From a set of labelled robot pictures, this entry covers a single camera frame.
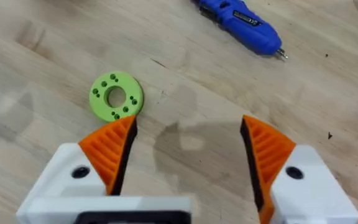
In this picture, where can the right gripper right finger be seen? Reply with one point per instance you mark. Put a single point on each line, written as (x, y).
(291, 186)

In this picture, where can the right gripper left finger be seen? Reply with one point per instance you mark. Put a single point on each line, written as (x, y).
(104, 152)

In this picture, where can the blue electric screwdriver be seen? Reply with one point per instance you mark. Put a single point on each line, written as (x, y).
(241, 23)

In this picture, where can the green disc with holes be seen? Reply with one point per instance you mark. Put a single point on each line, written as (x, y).
(116, 96)

